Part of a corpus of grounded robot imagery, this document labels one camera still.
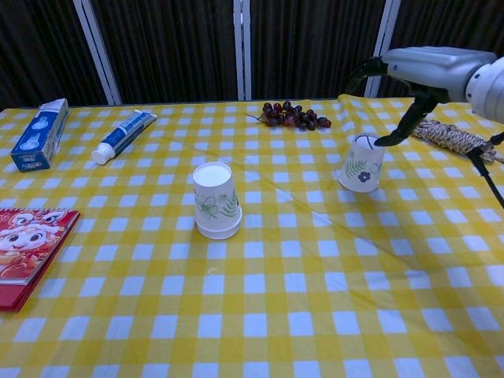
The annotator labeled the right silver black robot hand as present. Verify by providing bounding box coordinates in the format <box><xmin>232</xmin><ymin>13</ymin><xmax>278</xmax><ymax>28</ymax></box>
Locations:
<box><xmin>345</xmin><ymin>46</ymin><xmax>498</xmax><ymax>148</ymax></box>

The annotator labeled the paper cup black line base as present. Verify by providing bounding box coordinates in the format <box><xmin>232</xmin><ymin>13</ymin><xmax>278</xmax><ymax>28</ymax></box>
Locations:
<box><xmin>338</xmin><ymin>132</ymin><xmax>386</xmax><ymax>194</ymax></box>

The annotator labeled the paper cup green flower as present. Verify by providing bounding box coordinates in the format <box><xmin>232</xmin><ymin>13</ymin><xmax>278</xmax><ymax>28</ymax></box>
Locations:
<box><xmin>192</xmin><ymin>161</ymin><xmax>242</xmax><ymax>234</ymax></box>

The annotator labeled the paper cup blue flower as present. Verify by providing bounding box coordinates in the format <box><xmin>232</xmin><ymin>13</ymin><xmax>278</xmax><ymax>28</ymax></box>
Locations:
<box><xmin>196</xmin><ymin>220</ymin><xmax>243</xmax><ymax>241</ymax></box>

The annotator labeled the dark red grape bunch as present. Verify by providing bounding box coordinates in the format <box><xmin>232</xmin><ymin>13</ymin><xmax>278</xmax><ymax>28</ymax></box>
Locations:
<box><xmin>246</xmin><ymin>100</ymin><xmax>332</xmax><ymax>132</ymax></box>

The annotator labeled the yellow white checkered tablecloth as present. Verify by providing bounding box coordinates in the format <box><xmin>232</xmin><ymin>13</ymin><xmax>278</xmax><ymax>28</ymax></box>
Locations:
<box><xmin>0</xmin><ymin>93</ymin><xmax>504</xmax><ymax>378</ymax></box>

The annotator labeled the blue white toothpaste tube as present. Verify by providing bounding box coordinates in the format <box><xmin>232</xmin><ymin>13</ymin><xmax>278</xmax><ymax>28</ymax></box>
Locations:
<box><xmin>91</xmin><ymin>109</ymin><xmax>158</xmax><ymax>165</ymax></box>

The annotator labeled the blue white toothpaste box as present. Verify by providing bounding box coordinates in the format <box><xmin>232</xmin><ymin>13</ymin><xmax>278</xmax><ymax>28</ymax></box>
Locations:
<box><xmin>10</xmin><ymin>98</ymin><xmax>70</xmax><ymax>173</ymax></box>

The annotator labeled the white screen frame post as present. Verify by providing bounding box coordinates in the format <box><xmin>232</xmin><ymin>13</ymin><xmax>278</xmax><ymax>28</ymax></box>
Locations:
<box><xmin>364</xmin><ymin>0</ymin><xmax>402</xmax><ymax>98</ymax></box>
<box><xmin>232</xmin><ymin>0</ymin><xmax>253</xmax><ymax>101</ymax></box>
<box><xmin>72</xmin><ymin>0</ymin><xmax>121</xmax><ymax>106</ymax></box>

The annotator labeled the braided beige rope bundle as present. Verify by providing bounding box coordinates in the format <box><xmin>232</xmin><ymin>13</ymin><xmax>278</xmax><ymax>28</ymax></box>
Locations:
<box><xmin>411</xmin><ymin>119</ymin><xmax>504</xmax><ymax>164</ymax></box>

